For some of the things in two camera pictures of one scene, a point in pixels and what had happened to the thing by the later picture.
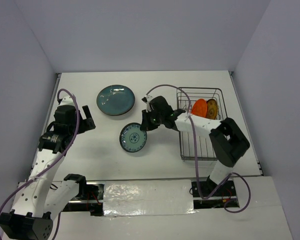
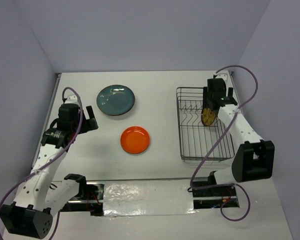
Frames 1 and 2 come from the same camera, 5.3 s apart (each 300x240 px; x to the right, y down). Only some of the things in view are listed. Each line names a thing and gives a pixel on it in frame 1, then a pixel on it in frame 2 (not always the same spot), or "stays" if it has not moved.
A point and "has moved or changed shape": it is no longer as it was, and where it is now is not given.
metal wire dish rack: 195,146 stays
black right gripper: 146,124 → 205,97
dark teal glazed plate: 116,100 stays
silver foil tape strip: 148,197 stays
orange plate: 199,108 → 134,139
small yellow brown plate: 211,109 has moved or changed shape
